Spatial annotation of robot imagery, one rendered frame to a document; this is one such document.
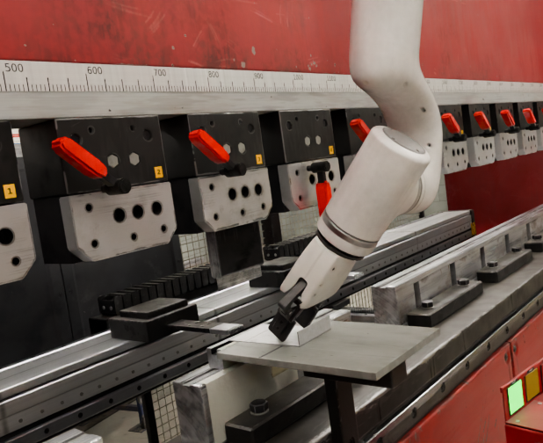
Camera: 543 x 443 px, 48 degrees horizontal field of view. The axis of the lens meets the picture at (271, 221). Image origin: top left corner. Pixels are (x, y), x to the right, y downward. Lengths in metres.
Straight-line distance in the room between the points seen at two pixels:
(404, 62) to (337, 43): 0.41
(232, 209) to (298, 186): 0.16
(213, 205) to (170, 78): 0.18
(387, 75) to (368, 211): 0.17
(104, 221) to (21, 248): 0.11
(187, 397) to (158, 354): 0.27
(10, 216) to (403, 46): 0.49
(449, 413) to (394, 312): 0.23
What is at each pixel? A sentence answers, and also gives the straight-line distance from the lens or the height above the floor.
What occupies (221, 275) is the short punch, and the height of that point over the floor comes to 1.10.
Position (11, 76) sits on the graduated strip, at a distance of 0.71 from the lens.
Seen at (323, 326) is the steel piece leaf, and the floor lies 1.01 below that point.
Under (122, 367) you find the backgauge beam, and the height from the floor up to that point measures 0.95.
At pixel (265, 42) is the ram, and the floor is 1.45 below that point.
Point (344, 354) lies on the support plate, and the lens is 0.82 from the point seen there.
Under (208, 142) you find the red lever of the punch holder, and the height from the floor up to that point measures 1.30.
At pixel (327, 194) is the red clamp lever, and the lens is 1.01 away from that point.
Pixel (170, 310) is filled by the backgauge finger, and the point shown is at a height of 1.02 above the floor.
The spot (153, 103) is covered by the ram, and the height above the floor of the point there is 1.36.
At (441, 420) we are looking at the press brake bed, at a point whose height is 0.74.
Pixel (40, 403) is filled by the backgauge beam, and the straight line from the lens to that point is 1.04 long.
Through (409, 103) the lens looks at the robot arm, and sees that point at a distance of 0.82.
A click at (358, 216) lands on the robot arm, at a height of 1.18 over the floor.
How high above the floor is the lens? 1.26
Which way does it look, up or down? 5 degrees down
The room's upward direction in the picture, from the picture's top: 8 degrees counter-clockwise
